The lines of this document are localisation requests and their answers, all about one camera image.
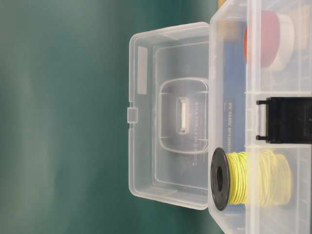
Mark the clear plastic tool box lid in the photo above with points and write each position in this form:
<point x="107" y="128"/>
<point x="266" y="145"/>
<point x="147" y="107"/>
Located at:
<point x="168" y="115"/>

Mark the clear plastic tool box base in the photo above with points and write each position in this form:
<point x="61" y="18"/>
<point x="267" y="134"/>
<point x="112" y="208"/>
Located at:
<point x="272" y="181"/>

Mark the black plastic box latch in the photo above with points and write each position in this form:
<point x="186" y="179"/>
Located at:
<point x="288" y="120"/>

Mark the blue booklet with white text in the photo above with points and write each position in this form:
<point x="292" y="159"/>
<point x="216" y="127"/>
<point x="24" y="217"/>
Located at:
<point x="234" y="108"/>

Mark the red tape roll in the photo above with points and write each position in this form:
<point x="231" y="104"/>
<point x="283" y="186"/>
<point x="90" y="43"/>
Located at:
<point x="270" y="40"/>

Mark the white tape roll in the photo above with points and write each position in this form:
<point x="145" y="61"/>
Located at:
<point x="286" y="43"/>

